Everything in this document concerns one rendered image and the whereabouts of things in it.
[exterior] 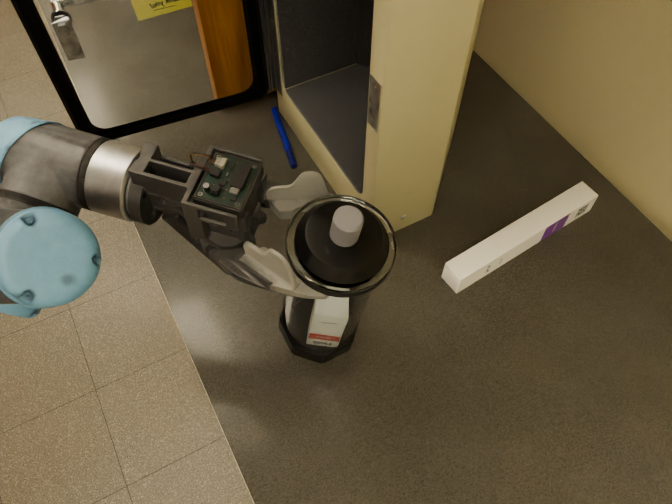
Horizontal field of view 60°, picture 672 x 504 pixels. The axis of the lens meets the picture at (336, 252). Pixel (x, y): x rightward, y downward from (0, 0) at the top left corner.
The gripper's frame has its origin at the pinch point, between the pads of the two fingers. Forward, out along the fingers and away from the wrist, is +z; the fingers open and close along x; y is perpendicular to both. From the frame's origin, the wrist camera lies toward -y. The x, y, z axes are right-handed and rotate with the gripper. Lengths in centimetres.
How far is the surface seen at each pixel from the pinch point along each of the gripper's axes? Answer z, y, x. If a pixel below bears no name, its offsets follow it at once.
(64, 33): -41.9, -1.8, 20.8
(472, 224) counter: 16.0, -23.5, 24.4
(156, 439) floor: -44, -121, -6
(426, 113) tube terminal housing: 4.8, -1.2, 22.3
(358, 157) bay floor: -3.2, -17.4, 26.3
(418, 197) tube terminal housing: 6.9, -17.7, 22.3
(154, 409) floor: -48, -121, 2
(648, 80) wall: 34, -7, 45
